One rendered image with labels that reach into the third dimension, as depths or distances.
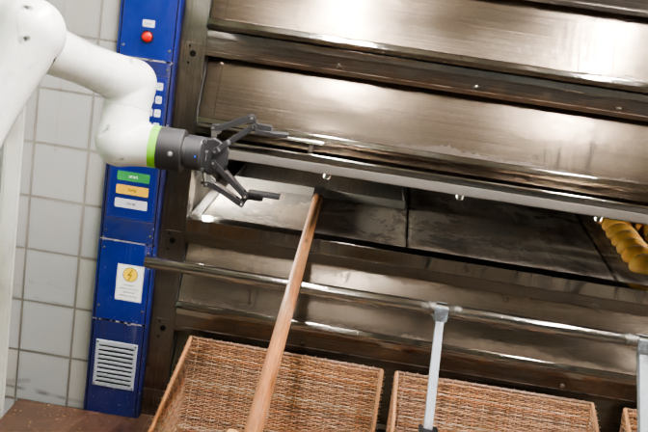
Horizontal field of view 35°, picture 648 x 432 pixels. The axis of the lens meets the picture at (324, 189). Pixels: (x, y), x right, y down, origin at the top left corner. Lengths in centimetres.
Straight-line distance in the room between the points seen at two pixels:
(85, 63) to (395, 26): 91
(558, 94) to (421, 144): 38
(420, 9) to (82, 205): 107
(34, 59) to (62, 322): 136
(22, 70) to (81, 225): 118
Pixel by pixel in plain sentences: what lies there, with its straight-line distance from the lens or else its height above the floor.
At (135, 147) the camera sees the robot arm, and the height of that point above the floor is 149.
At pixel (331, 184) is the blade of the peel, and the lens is 346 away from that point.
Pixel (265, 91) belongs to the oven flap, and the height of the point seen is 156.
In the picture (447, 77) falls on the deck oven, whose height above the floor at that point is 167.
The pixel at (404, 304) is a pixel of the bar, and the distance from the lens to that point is 247.
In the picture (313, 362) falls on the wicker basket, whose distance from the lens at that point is 290.
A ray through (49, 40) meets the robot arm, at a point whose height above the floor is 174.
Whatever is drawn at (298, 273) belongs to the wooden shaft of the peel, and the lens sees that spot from 243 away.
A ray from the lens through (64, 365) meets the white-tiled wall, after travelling 310.
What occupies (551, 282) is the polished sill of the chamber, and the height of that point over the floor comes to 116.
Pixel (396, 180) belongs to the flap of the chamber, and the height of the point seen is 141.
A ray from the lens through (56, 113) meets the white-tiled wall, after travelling 291.
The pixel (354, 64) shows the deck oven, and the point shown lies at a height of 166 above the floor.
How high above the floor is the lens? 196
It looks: 13 degrees down
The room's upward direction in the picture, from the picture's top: 8 degrees clockwise
